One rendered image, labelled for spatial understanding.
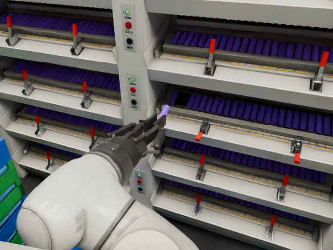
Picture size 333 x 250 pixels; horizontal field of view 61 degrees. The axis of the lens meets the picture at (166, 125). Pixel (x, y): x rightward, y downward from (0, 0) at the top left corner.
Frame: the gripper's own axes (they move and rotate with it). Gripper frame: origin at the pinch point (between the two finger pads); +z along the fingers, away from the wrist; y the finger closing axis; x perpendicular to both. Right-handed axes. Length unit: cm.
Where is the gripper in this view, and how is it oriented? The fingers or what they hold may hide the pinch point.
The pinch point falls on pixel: (154, 123)
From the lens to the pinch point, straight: 72.9
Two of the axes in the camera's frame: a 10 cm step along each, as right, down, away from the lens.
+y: -9.3, -2.0, 3.0
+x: -0.6, 9.1, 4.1
